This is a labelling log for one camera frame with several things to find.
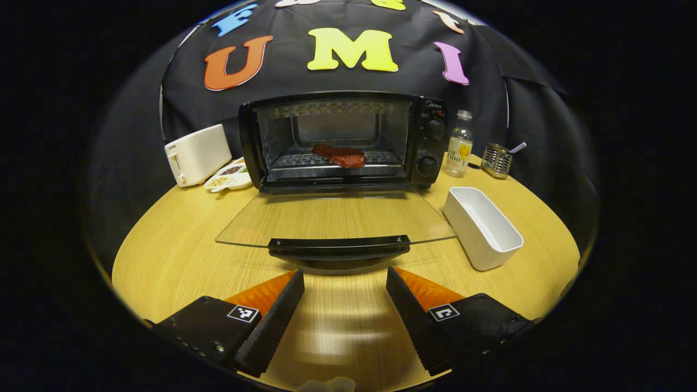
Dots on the white rectangular dish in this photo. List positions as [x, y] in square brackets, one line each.
[490, 239]

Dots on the metal utensil holder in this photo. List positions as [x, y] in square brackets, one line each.
[494, 161]

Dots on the white divided seasoning plate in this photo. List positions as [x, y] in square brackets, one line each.
[228, 178]

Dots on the clear glass bottle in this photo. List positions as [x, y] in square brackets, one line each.
[458, 149]

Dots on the white toaster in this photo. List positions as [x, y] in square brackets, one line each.
[199, 155]

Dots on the metal spoon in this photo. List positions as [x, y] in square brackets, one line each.
[517, 147]

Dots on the black electric oven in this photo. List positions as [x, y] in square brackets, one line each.
[430, 147]

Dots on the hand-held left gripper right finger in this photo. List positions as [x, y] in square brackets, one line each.
[416, 321]

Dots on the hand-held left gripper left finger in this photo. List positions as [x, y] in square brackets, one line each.
[275, 321]

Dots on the brown meat steak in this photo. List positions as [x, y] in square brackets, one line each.
[343, 156]

